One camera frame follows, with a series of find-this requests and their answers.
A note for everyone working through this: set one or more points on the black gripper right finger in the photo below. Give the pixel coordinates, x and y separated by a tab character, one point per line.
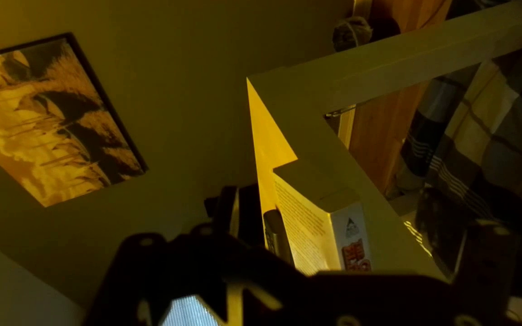
485	283

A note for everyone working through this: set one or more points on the grey round object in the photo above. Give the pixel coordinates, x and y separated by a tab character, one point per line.
353	33

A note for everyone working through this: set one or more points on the black framed wall picture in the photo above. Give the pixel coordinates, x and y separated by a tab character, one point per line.
50	120

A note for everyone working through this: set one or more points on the plaid covered bed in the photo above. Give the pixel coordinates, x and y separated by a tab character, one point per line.
498	138

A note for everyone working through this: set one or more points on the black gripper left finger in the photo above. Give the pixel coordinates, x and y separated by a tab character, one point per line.
200	272

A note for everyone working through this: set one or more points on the light wooden side table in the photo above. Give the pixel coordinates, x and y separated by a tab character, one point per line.
358	79

